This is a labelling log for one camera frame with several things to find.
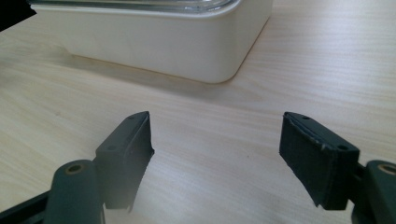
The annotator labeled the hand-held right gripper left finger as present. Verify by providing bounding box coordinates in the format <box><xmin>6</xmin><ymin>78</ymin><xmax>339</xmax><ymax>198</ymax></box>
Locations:
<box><xmin>43</xmin><ymin>110</ymin><xmax>155</xmax><ymax>224</ymax></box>

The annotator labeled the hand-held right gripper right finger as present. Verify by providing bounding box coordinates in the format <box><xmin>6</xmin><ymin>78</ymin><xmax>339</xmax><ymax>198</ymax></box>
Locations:
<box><xmin>278</xmin><ymin>111</ymin><xmax>396</xmax><ymax>224</ymax></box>

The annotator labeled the white plastic container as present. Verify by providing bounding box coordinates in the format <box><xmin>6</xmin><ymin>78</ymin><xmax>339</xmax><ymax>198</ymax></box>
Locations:
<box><xmin>27</xmin><ymin>0</ymin><xmax>275</xmax><ymax>84</ymax></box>

